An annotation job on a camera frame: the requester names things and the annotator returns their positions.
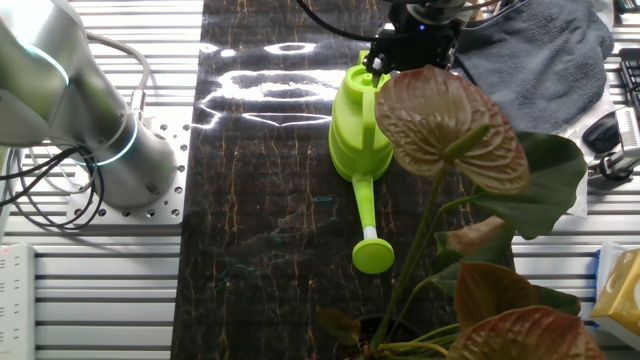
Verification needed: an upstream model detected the yellow tissue box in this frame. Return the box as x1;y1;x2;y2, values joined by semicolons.
589;248;640;337

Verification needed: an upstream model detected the white power strip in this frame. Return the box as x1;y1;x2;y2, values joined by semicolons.
0;243;36;360

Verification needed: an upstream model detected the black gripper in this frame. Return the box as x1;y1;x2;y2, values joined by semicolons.
363;0;464;89

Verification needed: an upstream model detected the black computer mouse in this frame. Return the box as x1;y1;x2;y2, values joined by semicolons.
582;110;621;155

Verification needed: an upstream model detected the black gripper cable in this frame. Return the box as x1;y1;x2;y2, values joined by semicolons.
294;0;381;43

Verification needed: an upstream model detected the black keyboard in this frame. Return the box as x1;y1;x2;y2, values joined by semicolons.
618;47;640;116

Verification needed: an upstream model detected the black cable bundle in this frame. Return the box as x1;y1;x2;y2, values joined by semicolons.
0;144;106;232

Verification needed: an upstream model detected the green plastic watering can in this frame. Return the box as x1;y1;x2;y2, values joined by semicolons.
328;49;396;275

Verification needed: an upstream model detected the grey towel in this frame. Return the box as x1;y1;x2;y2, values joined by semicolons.
454;0;615;134

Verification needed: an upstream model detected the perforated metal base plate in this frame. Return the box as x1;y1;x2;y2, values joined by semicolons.
66;117;191;226

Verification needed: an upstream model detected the grey robot cable with connector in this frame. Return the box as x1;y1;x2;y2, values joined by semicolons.
84;30;152;121

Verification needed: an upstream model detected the anthurium plant with broad leaves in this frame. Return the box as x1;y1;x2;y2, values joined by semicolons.
315;64;609;360

